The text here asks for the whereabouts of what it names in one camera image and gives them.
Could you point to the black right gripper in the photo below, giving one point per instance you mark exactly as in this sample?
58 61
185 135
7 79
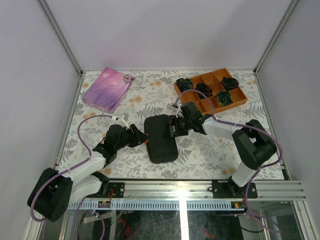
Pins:
172 123

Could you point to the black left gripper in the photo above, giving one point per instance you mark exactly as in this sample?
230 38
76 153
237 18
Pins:
139 137

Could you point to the black plastic tool case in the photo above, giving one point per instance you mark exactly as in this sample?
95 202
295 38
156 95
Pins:
161 146

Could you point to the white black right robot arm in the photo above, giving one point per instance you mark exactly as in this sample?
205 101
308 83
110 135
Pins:
254 145

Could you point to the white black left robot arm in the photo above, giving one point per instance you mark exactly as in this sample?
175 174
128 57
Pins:
55 189

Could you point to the black rolled tape far left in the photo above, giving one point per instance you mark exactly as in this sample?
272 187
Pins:
184 84

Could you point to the black rolled tape centre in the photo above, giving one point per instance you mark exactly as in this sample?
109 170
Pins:
204 89

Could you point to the purple folded cloth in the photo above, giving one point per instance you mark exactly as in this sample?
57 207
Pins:
107 92

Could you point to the black green rolled tape front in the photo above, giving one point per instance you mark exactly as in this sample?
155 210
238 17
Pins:
224 98

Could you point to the orange compartment tray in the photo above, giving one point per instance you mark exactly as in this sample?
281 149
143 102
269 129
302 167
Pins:
213 92

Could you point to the black rolled tape far right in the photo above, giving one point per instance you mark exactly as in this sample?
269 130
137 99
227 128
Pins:
229 83

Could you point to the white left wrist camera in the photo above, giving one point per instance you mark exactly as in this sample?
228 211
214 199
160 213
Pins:
122 120

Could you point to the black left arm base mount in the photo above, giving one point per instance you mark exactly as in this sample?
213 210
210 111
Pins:
111 190

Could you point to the aluminium front rail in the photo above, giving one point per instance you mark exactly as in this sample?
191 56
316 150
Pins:
200 190

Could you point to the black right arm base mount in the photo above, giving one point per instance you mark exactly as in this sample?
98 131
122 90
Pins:
225 189

